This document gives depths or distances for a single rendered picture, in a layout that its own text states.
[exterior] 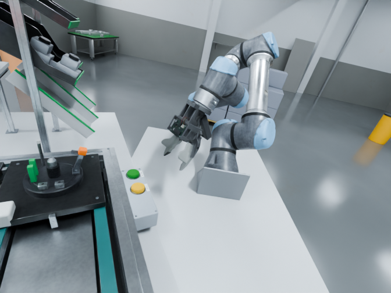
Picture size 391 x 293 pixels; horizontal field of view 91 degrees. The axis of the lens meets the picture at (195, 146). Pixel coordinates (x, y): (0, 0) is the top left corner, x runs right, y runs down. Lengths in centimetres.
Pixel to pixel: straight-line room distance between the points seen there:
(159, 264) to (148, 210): 14
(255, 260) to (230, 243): 9
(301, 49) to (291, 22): 113
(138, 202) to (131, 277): 20
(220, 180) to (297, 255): 35
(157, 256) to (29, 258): 29
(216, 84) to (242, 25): 896
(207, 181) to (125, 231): 35
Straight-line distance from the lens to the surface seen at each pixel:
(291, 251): 80
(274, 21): 985
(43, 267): 60
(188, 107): 58
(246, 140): 77
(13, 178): 74
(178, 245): 66
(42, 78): 93
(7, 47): 79
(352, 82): 1195
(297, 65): 1001
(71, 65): 79
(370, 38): 1182
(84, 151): 63
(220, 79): 59
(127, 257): 52
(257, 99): 84
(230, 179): 77
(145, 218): 59
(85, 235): 61
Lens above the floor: 141
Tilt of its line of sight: 30 degrees down
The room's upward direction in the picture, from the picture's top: 13 degrees clockwise
